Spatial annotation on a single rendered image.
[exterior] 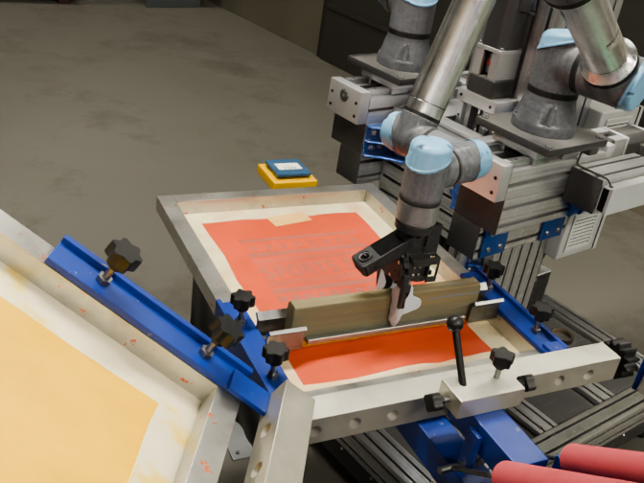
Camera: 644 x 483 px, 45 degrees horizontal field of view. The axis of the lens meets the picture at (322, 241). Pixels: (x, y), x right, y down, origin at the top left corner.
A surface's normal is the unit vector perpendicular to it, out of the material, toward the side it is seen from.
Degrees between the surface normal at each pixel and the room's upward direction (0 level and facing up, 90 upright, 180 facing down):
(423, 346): 0
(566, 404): 0
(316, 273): 0
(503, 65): 90
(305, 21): 90
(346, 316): 90
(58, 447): 32
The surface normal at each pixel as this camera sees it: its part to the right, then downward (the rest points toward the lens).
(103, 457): 0.64, -0.65
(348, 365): 0.14, -0.87
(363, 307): 0.41, 0.48
